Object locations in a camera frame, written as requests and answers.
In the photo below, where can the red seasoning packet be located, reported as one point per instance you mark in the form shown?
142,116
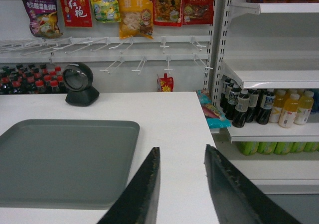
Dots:
76,13

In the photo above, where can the small red spout pouch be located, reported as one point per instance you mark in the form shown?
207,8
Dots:
165,83

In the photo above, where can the white peg hook rail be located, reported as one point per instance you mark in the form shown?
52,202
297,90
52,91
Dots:
112,50

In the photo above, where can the yellow drink bottle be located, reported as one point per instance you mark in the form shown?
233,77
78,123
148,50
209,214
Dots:
289,111
304,108

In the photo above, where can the green drink bottle row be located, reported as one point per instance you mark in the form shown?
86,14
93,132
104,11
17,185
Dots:
280,148

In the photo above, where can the yellow drink bottle front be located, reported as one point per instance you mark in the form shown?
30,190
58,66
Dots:
289,111

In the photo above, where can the dark soy bottle front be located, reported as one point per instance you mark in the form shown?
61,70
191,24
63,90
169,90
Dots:
241,108

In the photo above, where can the black barcode scanner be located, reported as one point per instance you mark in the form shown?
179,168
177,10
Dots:
78,78

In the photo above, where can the red dried vegetable packet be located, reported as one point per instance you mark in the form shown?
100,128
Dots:
168,12

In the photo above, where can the yellow drink bottle right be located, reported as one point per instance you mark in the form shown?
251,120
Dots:
304,108

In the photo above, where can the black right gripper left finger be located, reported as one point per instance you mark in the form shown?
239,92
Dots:
138,203

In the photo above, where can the grey rectangular serving tray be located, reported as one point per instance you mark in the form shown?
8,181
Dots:
66,164

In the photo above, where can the white side store shelf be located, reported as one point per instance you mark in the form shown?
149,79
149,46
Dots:
268,45

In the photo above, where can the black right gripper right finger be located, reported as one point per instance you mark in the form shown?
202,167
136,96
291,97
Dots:
236,199

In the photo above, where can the red capped cola bottles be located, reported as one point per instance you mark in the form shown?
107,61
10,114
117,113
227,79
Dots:
31,79

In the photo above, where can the purple seasoning packet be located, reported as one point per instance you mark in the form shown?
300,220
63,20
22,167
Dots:
43,18

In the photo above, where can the dark soy bottle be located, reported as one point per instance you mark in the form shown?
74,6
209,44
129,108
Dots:
241,108
266,104

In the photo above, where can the green yellow snack packet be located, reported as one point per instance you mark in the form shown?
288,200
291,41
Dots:
106,10

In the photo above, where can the blue snack packet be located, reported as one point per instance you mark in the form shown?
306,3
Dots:
214,117

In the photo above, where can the red chilli packet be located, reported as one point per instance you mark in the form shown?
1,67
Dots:
197,12

